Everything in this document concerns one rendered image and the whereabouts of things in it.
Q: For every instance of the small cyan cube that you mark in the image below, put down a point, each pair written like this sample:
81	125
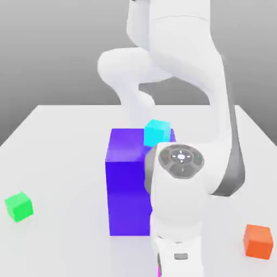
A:
154	133

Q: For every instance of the small green cube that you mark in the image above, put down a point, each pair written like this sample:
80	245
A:
19	207

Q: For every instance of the large blue box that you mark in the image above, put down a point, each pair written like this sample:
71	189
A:
126	194

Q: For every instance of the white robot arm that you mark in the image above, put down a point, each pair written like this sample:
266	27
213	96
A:
179	65

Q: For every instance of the small orange cube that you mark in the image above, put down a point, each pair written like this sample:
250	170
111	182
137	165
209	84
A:
257	242

